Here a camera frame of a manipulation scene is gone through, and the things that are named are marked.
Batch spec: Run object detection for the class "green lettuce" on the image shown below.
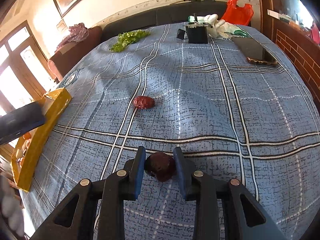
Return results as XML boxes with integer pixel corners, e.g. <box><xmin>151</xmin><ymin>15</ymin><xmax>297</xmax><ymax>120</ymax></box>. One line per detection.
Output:
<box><xmin>109</xmin><ymin>29</ymin><xmax>151</xmax><ymax>53</ymax></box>

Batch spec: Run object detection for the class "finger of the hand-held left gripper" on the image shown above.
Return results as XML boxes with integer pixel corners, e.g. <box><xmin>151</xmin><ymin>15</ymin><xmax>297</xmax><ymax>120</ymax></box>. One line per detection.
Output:
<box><xmin>0</xmin><ymin>103</ymin><xmax>47</xmax><ymax>146</ymax></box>

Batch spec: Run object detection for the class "black box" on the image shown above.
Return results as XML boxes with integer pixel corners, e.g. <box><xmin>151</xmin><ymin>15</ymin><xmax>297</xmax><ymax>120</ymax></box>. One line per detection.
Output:
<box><xmin>185</xmin><ymin>24</ymin><xmax>209</xmax><ymax>44</ymax></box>

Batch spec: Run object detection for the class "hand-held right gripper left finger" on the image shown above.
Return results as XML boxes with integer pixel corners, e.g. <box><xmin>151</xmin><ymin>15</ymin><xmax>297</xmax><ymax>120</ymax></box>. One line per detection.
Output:
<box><xmin>30</xmin><ymin>146</ymin><xmax>147</xmax><ymax>240</ymax></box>

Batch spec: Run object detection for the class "brown wooden cabinet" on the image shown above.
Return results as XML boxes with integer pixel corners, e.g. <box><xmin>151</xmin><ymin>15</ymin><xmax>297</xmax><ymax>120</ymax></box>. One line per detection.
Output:
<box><xmin>257</xmin><ymin>0</ymin><xmax>320</xmax><ymax>102</ymax></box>

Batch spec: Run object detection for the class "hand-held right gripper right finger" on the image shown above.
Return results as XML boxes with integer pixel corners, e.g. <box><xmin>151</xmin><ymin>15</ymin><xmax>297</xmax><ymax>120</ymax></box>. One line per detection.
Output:
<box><xmin>173</xmin><ymin>147</ymin><xmax>285</xmax><ymax>240</ymax></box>

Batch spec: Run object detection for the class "dark grey headboard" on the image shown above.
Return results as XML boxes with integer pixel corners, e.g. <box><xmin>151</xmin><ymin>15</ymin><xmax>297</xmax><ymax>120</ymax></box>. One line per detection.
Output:
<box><xmin>101</xmin><ymin>1</ymin><xmax>251</xmax><ymax>43</ymax></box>

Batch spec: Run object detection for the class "yellow cardboard box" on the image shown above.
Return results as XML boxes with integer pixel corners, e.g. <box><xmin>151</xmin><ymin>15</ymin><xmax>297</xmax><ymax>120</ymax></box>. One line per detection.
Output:
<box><xmin>10</xmin><ymin>88</ymin><xmax>72</xmax><ymax>192</ymax></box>

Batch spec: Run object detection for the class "black smartphone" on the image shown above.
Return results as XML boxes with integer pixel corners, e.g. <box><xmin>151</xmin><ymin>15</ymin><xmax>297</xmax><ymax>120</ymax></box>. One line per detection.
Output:
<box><xmin>231</xmin><ymin>37</ymin><xmax>278</xmax><ymax>67</ymax></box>

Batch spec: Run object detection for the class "white blurry object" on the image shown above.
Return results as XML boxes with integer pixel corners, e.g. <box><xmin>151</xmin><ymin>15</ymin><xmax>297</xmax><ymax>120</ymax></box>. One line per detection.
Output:
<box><xmin>0</xmin><ymin>175</ymin><xmax>25</xmax><ymax>237</ymax></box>

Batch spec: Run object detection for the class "purple cloth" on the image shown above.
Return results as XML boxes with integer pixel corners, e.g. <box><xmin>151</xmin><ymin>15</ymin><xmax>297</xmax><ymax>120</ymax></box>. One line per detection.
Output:
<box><xmin>56</xmin><ymin>22</ymin><xmax>89</xmax><ymax>52</ymax></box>

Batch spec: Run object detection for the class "blue plaid blanket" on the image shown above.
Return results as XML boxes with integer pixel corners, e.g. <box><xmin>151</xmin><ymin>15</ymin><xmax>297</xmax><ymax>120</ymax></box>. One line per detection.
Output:
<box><xmin>19</xmin><ymin>22</ymin><xmax>318</xmax><ymax>240</ymax></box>

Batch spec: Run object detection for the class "red jujube date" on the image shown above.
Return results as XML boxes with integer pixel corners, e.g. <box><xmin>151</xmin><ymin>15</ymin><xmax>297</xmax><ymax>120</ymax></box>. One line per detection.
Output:
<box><xmin>133</xmin><ymin>96</ymin><xmax>155</xmax><ymax>110</ymax></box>

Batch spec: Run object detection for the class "red plastic bag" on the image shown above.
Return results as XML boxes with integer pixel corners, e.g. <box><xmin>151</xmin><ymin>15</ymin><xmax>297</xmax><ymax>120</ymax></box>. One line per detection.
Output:
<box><xmin>220</xmin><ymin>0</ymin><xmax>254</xmax><ymax>27</ymax></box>

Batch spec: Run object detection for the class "brown armchair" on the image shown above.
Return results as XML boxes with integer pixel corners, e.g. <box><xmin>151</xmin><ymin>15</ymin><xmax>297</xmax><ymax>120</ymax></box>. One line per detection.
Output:
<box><xmin>47</xmin><ymin>26</ymin><xmax>103</xmax><ymax>82</ymax></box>

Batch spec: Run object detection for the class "white plastic bag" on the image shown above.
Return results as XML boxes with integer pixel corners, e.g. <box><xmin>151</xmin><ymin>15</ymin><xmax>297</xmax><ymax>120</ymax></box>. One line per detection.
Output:
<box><xmin>188</xmin><ymin>14</ymin><xmax>250</xmax><ymax>40</ymax></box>

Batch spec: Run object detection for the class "wooden framed window door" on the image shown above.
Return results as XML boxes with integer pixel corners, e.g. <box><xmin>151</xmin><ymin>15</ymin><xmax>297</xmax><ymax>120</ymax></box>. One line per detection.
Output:
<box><xmin>0</xmin><ymin>21</ymin><xmax>52</xmax><ymax>117</ymax></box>

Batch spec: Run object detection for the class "dark plum with stem dimple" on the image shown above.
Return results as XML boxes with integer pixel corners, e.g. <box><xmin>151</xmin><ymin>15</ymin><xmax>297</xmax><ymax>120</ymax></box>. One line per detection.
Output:
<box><xmin>145</xmin><ymin>152</ymin><xmax>175</xmax><ymax>182</ymax></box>

